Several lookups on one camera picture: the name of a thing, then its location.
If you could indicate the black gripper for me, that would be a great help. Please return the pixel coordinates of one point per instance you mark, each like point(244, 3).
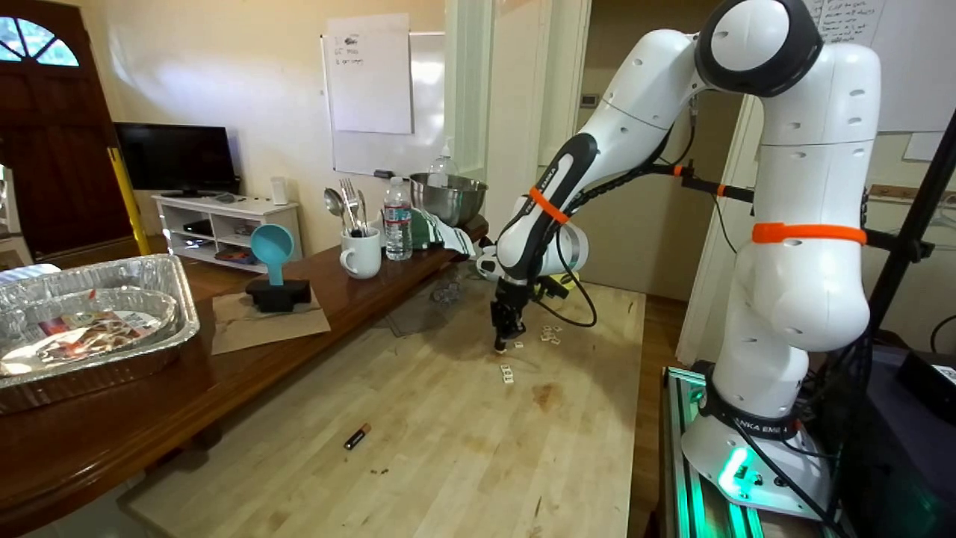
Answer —
point(505, 311)

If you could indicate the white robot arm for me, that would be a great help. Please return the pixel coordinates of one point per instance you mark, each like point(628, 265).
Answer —
point(796, 287)

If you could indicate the green striped white towel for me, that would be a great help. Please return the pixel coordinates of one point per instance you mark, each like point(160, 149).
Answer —
point(430, 232)

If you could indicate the steel mixing bowl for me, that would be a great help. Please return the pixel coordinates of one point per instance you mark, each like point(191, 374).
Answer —
point(456, 200)

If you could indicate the clear plastic water bottle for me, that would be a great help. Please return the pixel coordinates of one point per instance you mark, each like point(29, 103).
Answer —
point(398, 223)

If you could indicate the white ceramic mug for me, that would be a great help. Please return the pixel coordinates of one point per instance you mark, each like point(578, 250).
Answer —
point(363, 254)

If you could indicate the small black object on table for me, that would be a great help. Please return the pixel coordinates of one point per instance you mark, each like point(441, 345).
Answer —
point(357, 438)

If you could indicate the teal measuring cup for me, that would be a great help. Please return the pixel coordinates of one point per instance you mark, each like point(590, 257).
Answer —
point(272, 245)

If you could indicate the brown paper sheet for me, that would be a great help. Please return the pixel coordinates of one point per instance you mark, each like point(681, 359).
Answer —
point(244, 326)

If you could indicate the white shelf unit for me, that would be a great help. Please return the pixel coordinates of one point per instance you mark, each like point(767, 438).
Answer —
point(220, 232)

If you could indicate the black flat screen monitor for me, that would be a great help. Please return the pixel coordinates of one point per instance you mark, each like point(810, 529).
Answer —
point(178, 155)

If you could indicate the black equipment box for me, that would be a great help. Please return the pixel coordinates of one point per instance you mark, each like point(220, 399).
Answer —
point(889, 420)

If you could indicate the aluminium foil tray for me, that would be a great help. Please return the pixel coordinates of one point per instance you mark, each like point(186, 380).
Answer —
point(90, 317)

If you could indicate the dark wooden door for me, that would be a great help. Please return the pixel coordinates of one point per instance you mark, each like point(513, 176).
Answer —
point(54, 130)

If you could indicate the green lit aluminium base rail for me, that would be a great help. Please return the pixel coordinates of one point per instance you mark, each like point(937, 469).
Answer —
point(698, 478)

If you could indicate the white wall whiteboard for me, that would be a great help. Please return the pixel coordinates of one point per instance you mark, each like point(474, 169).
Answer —
point(387, 93)

